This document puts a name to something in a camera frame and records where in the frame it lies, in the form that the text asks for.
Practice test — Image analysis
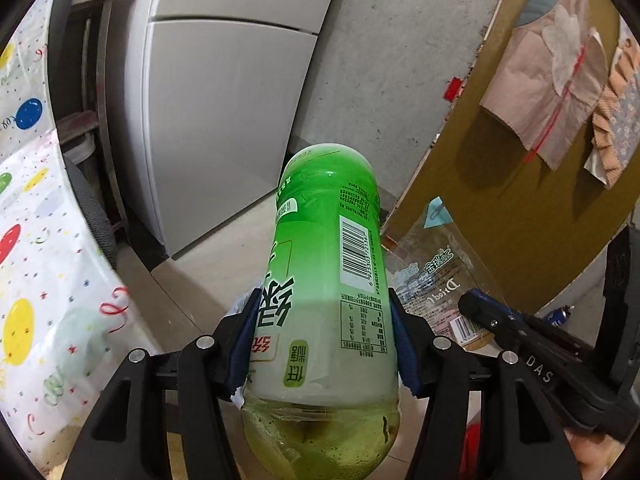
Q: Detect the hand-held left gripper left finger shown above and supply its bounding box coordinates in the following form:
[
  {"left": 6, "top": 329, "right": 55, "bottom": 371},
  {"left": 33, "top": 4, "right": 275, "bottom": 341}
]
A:
[{"left": 60, "top": 287, "right": 263, "bottom": 480}]

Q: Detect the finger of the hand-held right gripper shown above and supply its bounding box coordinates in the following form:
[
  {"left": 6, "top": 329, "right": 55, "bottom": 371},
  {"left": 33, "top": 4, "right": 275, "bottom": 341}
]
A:
[
  {"left": 457, "top": 291, "right": 593, "bottom": 403},
  {"left": 471, "top": 289, "right": 603, "bottom": 358}
]

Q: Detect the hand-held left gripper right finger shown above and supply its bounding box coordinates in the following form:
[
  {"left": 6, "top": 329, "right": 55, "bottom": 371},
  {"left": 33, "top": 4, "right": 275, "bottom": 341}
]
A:
[{"left": 387, "top": 287, "right": 572, "bottom": 480}]

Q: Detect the clear printed plastic wrapper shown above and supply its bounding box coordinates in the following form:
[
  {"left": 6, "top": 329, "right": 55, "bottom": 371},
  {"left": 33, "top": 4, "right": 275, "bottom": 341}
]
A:
[{"left": 382, "top": 197, "right": 507, "bottom": 352}]

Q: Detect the green drink bottle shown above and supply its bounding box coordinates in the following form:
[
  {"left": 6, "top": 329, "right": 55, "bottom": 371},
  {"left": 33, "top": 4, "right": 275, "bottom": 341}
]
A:
[{"left": 240, "top": 143, "right": 403, "bottom": 480}]

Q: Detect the small blue can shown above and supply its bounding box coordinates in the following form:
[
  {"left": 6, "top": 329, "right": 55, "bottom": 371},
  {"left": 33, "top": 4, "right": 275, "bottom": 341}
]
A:
[{"left": 542, "top": 305, "right": 576, "bottom": 329}]

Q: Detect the red object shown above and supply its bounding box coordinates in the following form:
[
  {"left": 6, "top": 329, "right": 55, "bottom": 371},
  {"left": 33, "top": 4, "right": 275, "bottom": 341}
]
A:
[{"left": 464, "top": 422, "right": 488, "bottom": 468}]

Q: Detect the grey chair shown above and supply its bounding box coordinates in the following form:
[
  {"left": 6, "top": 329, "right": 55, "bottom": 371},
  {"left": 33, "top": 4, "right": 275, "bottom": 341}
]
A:
[{"left": 46, "top": 0, "right": 121, "bottom": 272}]

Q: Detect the balloon print plastic sheet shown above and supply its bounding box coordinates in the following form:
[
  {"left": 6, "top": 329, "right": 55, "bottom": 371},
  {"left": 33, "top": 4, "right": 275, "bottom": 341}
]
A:
[{"left": 0, "top": 0, "right": 167, "bottom": 477}]

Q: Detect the patterned frilled cloth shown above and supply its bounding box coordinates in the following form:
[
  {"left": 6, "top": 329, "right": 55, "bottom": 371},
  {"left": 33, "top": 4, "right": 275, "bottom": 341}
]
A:
[{"left": 582, "top": 24, "right": 640, "bottom": 191}]

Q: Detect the grey refrigerator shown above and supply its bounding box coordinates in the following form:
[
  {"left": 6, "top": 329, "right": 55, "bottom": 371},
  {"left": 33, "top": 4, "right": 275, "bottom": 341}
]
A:
[{"left": 102, "top": 0, "right": 347, "bottom": 262}]

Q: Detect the red tape piece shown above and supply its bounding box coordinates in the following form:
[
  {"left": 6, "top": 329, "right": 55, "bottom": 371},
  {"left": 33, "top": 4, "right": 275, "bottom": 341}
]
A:
[{"left": 442, "top": 77, "right": 466, "bottom": 103}]

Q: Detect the pink patchwork cloth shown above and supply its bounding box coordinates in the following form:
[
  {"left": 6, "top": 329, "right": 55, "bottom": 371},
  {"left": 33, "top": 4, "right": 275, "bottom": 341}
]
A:
[{"left": 479, "top": 0, "right": 610, "bottom": 172}]

